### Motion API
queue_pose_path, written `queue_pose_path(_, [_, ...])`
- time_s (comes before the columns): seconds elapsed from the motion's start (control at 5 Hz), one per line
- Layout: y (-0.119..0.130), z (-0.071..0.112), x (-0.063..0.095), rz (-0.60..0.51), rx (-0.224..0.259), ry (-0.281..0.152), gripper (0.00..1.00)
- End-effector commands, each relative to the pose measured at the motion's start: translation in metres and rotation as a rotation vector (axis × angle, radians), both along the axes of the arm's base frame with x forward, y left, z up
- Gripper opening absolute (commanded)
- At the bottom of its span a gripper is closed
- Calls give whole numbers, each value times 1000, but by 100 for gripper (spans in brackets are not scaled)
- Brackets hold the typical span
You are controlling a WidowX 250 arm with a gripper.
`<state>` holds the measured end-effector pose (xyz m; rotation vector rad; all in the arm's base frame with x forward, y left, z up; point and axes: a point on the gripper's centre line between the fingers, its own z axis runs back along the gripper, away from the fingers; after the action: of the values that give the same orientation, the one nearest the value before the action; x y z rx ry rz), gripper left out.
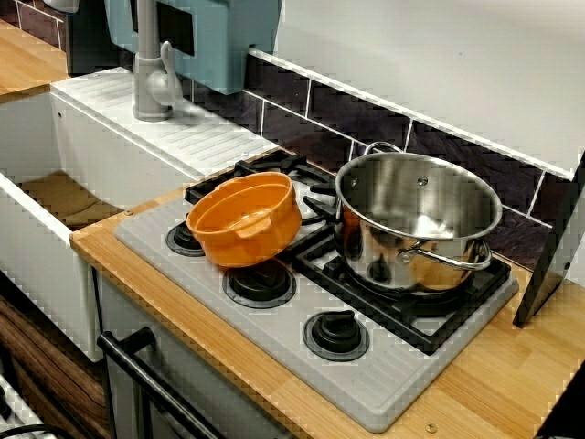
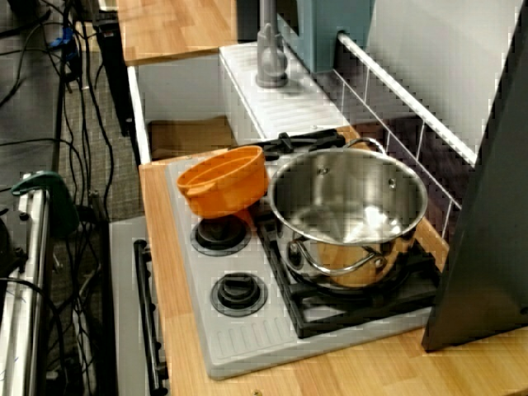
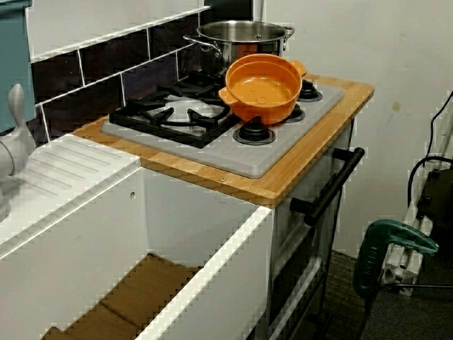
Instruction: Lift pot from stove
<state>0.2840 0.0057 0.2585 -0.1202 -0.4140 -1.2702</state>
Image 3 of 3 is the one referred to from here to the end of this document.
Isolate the orange plastic toy pot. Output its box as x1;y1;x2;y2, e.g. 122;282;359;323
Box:
217;53;308;125

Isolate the grey stove top plate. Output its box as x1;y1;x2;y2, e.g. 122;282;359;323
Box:
100;76;346;179

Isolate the black stove knob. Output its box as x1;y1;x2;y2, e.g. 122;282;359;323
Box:
232;116;276;145
281;104;307;124
299;79;323;103

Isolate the black stove grate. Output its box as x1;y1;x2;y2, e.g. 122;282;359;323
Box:
108;70;245;149

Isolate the stainless steel pot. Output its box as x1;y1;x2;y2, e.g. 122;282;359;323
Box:
182;20;296;77

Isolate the wooden countertop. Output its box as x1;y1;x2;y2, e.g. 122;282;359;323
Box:
72;72;375;209

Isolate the white oven front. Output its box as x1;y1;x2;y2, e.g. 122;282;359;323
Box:
268;116;357;340

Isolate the brown cardboard sheet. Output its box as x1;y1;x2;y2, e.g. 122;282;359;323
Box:
40;253;202;340

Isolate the white toy sink basin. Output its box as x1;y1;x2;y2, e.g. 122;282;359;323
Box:
0;134;277;340

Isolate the green clamp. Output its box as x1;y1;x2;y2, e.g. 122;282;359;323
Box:
352;219;440;300

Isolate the grey toy faucet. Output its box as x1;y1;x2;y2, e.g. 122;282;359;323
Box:
0;83;37;222

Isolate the black box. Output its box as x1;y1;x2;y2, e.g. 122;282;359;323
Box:
415;169;453;222

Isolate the teal box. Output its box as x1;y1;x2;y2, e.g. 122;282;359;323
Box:
0;0;37;137

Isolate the black oven door handle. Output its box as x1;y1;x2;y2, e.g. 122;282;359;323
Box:
289;147;365;227

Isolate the thick black cable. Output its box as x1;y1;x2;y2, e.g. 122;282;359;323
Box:
406;155;453;213

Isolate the aluminium frame profile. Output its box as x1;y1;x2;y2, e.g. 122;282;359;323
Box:
382;123;453;297

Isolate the thin black cable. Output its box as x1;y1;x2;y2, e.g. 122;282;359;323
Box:
425;90;453;160

